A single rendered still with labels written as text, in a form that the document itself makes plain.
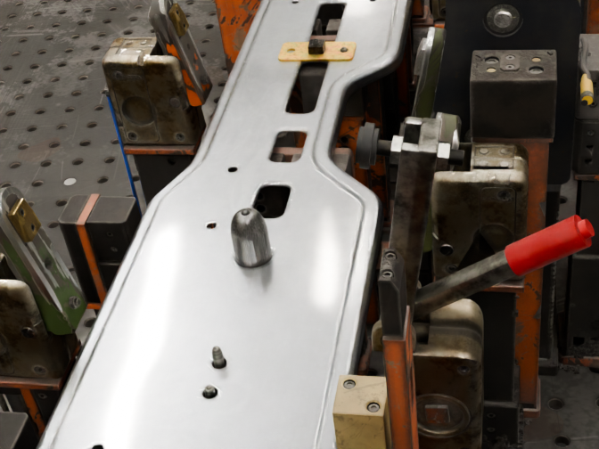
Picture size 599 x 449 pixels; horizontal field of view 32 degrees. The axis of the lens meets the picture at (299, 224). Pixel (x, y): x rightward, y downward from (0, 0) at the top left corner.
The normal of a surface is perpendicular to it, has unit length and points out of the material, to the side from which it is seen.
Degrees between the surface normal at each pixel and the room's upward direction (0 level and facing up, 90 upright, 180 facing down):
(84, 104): 0
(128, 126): 90
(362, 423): 90
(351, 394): 0
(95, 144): 0
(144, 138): 90
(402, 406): 90
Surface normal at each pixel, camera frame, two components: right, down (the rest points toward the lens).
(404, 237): -0.18, 0.64
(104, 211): -0.11, -0.77
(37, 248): 0.93, -0.14
